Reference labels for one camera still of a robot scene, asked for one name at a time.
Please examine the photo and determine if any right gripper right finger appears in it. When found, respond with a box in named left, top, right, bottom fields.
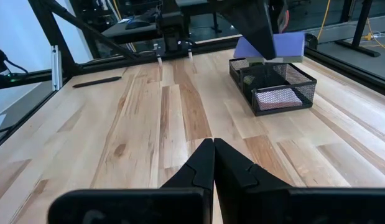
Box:
left=213, top=138, right=385, bottom=224

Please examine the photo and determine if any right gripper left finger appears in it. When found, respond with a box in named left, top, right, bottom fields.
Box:
left=48, top=138, right=215, bottom=224

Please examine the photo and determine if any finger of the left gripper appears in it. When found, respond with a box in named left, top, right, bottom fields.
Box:
left=221, top=0, right=277, bottom=60
left=268, top=0, right=288, bottom=34

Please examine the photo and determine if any purple sticky note pad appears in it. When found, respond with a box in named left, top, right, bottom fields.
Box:
left=233, top=31, right=306, bottom=63

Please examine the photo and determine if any white paper note stack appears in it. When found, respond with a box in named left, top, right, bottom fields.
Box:
left=254, top=88, right=304, bottom=112

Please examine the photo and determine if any black pen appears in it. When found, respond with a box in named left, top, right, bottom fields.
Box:
left=72, top=75, right=123, bottom=89

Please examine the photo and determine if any black mesh desk organizer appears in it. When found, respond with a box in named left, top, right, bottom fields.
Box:
left=228, top=57, right=318, bottom=117

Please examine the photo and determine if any grey side desk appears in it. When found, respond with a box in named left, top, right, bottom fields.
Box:
left=175, top=0, right=230, bottom=34

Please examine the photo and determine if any brown top standing desk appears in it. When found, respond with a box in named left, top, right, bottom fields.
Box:
left=335, top=0, right=381, bottom=58

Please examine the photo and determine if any black computer mouse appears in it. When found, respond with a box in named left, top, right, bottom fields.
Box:
left=124, top=17, right=152, bottom=30

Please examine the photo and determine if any silver aluminium extrusion piece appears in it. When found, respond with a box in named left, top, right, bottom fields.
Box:
left=50, top=45, right=63, bottom=91

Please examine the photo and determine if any black frame clamp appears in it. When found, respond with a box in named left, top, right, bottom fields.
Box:
left=304, top=32, right=319, bottom=50

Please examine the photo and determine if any yellow hanging cable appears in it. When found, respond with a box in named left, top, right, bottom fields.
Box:
left=316, top=0, right=332, bottom=41

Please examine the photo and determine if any yellow floor cable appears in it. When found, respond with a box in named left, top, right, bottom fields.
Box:
left=364, top=17, right=385, bottom=52

